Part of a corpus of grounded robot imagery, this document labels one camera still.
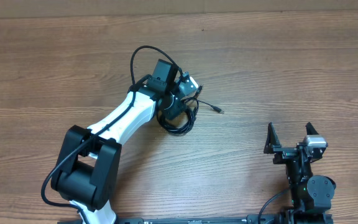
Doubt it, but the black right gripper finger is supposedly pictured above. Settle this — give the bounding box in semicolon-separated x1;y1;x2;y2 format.
264;122;282;154
305;122;319;135

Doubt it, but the black USB-A cable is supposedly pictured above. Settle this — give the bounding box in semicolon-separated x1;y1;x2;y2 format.
156;84;203;136

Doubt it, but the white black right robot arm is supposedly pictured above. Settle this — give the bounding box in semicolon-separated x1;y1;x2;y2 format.
257;123;336;223

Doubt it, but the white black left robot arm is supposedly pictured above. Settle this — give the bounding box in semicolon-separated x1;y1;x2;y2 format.
47;60;199;223

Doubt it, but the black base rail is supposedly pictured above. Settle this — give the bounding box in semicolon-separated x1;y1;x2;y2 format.
57;213;334;224

